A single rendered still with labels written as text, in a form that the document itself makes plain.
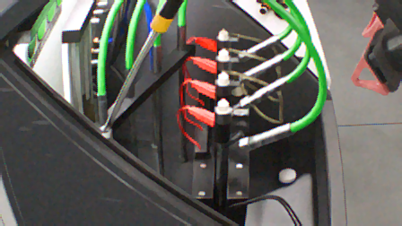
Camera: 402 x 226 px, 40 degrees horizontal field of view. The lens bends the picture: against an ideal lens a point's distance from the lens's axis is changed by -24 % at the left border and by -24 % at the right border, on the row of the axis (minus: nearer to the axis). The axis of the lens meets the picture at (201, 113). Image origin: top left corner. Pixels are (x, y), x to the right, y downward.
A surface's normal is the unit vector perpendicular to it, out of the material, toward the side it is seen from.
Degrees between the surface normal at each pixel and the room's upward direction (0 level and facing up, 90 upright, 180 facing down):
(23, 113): 90
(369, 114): 0
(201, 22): 90
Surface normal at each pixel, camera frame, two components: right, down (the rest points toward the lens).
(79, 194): -0.04, 0.57
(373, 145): 0.00, -0.82
